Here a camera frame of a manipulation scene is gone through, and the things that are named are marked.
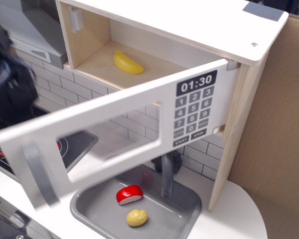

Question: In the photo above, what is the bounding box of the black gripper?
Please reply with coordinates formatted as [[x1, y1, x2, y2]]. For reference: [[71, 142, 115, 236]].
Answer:
[[0, 55, 38, 129]]

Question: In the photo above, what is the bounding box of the grey microwave door handle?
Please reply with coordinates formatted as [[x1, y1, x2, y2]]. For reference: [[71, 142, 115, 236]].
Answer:
[[22, 142, 59, 205]]

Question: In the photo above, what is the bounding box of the white toy microwave door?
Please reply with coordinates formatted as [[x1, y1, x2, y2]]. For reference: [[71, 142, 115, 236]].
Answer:
[[0, 59, 238, 207]]

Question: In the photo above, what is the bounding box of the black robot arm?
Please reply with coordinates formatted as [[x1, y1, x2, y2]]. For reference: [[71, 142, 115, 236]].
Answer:
[[0, 25, 38, 129]]

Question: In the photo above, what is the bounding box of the white wooden microwave cabinet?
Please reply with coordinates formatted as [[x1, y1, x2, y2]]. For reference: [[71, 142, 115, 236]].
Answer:
[[56, 0, 288, 212]]

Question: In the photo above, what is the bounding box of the black toy stove top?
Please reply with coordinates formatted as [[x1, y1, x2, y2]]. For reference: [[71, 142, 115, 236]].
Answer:
[[0, 130, 98, 180]]

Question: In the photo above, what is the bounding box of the yellow toy banana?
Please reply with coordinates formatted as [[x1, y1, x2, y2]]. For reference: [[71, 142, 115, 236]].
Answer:
[[114, 50, 144, 74]]

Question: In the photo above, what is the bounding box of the grey toy sink basin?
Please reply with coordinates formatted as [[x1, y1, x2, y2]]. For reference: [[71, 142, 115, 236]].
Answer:
[[70, 165, 202, 239]]

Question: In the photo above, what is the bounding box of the red toy cheese wedge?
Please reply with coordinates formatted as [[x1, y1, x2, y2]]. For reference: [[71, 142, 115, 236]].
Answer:
[[116, 185, 143, 205]]

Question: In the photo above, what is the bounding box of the grey toy faucet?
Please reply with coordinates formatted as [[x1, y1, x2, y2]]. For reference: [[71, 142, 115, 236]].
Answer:
[[151, 151, 182, 199]]

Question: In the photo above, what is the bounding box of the yellow toy potato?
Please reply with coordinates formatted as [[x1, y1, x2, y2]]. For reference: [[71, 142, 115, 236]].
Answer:
[[126, 209, 148, 227]]

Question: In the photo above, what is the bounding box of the grey tape patch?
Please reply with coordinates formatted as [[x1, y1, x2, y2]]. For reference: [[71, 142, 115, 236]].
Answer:
[[243, 2, 284, 21]]

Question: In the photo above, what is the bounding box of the brown cardboard panel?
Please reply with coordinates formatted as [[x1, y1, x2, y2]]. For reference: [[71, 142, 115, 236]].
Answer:
[[229, 15, 299, 239]]

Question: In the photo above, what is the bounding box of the silver oven handle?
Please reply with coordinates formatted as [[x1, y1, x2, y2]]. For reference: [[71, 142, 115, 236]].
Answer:
[[0, 199, 30, 229]]

